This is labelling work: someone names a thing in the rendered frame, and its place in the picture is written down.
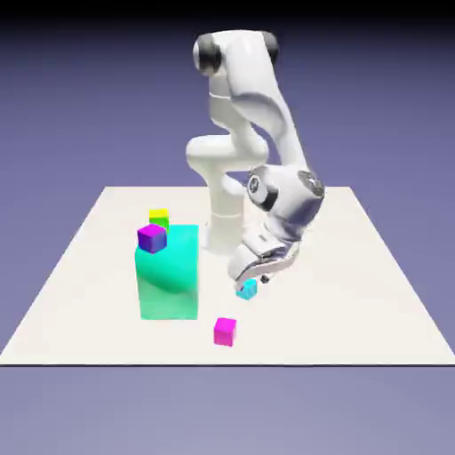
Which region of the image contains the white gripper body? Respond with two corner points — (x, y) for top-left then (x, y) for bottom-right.
(227, 240), (302, 283)

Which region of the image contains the small cyan cube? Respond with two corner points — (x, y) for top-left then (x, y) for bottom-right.
(235, 278), (258, 300)

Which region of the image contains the small magenta cube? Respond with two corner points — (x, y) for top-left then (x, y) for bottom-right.
(213, 316), (237, 347)

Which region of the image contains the small purple cube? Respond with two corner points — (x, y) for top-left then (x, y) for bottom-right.
(137, 223), (168, 255)

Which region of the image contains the small yellow-green cube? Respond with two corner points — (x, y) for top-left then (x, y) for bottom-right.
(148, 208), (171, 234)

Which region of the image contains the large teal box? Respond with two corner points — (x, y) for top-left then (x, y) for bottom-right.
(134, 223), (200, 321)

